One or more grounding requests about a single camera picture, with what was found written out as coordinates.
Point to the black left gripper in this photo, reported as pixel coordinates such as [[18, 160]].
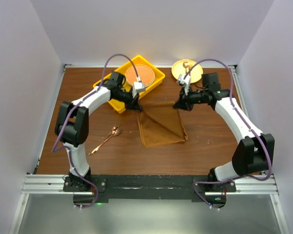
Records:
[[134, 102]]

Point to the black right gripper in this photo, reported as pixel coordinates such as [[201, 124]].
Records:
[[182, 103]]

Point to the brown cloth napkin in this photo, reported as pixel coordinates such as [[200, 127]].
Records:
[[160, 124]]

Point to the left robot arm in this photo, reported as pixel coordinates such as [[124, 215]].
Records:
[[72, 125]]

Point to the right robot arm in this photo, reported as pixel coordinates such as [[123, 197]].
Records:
[[254, 152]]

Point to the rose gold spoon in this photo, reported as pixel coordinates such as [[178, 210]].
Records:
[[114, 133]]

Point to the woven round coaster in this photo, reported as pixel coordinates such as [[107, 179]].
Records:
[[146, 74]]

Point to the yellow round plate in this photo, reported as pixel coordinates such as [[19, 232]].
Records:
[[195, 74]]

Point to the yellow plastic tray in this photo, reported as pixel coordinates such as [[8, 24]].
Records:
[[137, 60]]

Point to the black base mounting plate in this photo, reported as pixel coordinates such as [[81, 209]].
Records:
[[167, 187]]

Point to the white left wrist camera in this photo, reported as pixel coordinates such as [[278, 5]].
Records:
[[138, 87]]

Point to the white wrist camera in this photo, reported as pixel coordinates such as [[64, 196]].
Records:
[[138, 87], [183, 80]]

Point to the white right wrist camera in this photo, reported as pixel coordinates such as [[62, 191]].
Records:
[[183, 80]]

